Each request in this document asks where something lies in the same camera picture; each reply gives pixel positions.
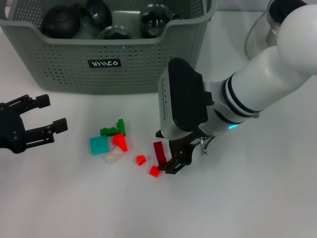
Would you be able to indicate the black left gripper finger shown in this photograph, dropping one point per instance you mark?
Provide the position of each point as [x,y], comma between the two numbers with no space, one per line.
[42,101]
[59,125]

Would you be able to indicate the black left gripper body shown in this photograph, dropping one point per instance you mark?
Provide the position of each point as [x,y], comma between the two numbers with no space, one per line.
[11,131]

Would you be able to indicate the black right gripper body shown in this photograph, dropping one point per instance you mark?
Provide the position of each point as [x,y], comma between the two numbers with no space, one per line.
[184,148]

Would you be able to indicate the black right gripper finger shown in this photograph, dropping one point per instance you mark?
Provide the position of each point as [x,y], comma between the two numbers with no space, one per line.
[173,166]
[160,134]

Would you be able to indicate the dark red long brick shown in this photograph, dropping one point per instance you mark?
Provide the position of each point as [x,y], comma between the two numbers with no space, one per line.
[159,151]

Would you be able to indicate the small red square brick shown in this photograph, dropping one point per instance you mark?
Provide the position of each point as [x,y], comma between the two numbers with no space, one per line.
[154,171]

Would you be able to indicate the small red notched brick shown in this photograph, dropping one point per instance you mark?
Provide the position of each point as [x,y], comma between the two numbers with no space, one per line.
[140,160]

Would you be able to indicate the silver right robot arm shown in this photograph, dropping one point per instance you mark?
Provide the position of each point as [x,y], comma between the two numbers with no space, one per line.
[260,86]

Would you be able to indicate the grey-green perforated storage bin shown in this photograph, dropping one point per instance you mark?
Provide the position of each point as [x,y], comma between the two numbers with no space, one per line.
[123,64]

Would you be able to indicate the orange-red wedge toy brick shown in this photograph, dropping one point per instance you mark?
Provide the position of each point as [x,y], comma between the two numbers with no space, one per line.
[120,141]

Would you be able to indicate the teal square toy plate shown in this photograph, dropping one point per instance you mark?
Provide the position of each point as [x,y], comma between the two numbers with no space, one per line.
[99,145]

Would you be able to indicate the dark green toy brick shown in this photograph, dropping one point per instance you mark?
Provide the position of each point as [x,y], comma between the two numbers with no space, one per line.
[107,131]

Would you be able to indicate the white toy brick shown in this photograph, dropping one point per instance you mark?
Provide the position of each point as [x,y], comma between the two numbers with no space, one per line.
[112,156]

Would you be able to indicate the dark clay teapot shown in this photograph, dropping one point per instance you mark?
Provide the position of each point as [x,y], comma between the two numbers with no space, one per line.
[60,23]

